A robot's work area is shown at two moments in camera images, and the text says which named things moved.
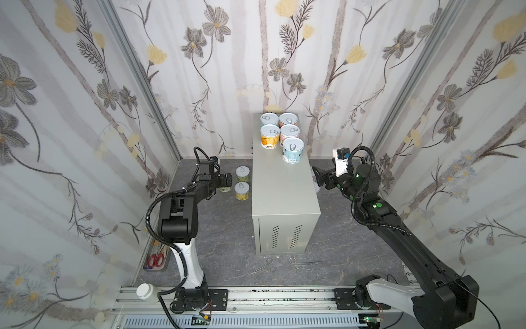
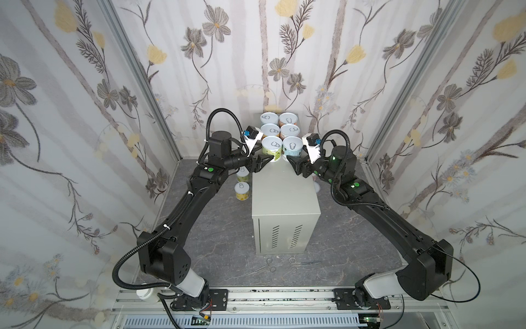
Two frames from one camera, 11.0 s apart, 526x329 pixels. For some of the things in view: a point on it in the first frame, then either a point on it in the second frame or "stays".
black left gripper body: [224, 180] to [255, 162]
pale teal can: [292, 150] stays
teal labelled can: [269, 118] stays
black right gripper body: [325, 179] to [304, 166]
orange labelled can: [287, 118] stays
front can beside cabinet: [242, 189] stays
